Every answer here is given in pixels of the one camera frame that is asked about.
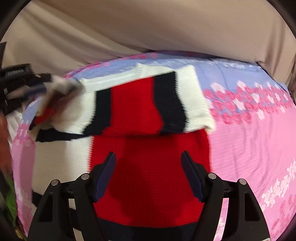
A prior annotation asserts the beige curtain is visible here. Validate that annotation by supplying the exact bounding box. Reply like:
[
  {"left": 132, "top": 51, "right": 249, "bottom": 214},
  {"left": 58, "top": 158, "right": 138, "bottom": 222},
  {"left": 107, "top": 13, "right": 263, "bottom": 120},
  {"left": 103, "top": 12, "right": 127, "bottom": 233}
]
[{"left": 4, "top": 1, "right": 295, "bottom": 85}]

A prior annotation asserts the white red black knit sweater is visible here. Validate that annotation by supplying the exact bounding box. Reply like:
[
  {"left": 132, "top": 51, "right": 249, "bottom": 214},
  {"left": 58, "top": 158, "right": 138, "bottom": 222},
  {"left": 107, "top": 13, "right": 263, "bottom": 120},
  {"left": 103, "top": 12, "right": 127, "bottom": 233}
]
[{"left": 32, "top": 64, "right": 215, "bottom": 240}]

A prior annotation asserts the pink lavender floral blanket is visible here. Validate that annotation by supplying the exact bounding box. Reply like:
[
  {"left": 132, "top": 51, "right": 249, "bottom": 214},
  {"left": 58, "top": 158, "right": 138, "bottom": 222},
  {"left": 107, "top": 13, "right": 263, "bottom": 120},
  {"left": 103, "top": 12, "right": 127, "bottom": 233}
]
[{"left": 12, "top": 52, "right": 295, "bottom": 240}]

